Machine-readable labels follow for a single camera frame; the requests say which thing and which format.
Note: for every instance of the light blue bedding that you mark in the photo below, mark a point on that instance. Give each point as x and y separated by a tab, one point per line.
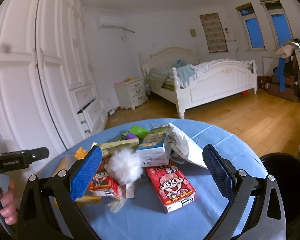
185	72

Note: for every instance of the orange wrapper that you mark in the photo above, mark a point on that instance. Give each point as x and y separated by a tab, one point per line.
80	153

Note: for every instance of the small white plastic piece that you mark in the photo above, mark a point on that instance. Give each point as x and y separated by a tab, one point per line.
130	191

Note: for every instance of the blue plush toy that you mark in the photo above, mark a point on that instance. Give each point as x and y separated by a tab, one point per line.
180	63

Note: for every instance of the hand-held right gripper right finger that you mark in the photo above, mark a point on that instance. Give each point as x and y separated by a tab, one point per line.
217	170

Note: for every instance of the window with woven blind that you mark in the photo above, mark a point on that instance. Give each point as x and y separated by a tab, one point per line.
252	30
278	27

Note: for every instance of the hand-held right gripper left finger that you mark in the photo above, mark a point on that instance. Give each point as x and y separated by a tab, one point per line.
86	172

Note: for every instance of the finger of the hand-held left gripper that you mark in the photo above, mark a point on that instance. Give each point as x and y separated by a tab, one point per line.
38	155

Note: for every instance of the small yellow wall frame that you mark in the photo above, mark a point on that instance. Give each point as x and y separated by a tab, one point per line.
192	32

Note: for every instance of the blue tablecloth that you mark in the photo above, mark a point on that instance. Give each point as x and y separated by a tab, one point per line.
140	220

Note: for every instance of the purple wrapper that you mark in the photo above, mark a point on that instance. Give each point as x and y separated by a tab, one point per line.
131	136

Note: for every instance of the white bed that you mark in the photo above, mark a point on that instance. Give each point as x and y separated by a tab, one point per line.
215	87

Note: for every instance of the beige snack wrapper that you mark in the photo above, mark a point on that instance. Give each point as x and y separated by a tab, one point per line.
117	146

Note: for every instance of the green packet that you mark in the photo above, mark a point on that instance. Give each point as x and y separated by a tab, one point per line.
137	130

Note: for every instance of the blue hanging cloth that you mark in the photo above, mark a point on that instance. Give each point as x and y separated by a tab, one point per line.
281	75

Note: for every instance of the white plastic mailer bag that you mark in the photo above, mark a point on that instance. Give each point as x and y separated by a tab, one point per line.
182	145

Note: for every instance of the blue yellow cardboard box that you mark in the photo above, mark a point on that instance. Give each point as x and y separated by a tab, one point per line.
152	142

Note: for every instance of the red cartoon milk carton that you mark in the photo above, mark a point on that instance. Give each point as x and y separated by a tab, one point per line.
170	187
102	180

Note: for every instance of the orange ball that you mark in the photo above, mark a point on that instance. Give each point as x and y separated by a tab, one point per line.
245	93

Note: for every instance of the person's left hand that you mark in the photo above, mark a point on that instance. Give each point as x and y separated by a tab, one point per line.
8	210

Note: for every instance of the black trash bin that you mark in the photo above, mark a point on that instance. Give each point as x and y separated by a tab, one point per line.
285	170

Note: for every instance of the white fluffy ball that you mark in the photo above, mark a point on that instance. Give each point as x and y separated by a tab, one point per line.
125	166

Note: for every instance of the white nightstand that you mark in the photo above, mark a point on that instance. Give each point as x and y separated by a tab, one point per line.
130	92

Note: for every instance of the patterned wall scroll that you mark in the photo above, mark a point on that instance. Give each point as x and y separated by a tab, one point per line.
212	32

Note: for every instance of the brown box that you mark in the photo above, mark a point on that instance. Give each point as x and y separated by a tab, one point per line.
282	92

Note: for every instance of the white wardrobe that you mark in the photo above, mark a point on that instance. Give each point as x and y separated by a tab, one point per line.
52	67

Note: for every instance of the pink plush toy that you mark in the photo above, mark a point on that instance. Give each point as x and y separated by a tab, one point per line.
285	50

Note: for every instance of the clear plastic wrapper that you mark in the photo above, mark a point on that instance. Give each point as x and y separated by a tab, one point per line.
116	205

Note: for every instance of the white air conditioner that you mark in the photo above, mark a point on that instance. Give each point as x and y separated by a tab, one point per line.
110	21

